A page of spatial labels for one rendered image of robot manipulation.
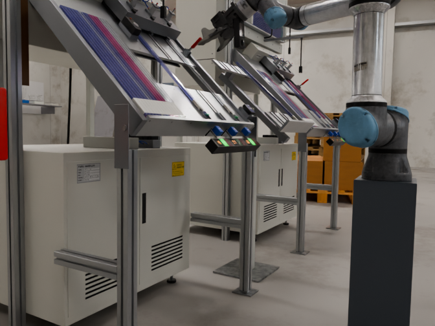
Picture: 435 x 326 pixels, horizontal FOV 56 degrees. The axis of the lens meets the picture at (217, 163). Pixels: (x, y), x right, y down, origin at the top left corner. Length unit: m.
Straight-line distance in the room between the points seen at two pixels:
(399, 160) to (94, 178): 0.98
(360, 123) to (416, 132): 8.95
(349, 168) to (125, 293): 3.39
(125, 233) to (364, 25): 0.89
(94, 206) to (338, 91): 9.24
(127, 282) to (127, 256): 0.07
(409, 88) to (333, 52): 1.92
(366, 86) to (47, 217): 1.06
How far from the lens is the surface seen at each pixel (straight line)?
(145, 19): 1.73
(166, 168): 1.73
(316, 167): 4.29
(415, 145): 10.18
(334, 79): 10.41
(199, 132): 1.40
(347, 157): 4.30
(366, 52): 1.29
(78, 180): 1.39
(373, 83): 1.28
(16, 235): 1.53
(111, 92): 1.20
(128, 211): 1.13
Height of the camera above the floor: 0.69
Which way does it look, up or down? 4 degrees down
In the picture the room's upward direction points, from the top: 1 degrees clockwise
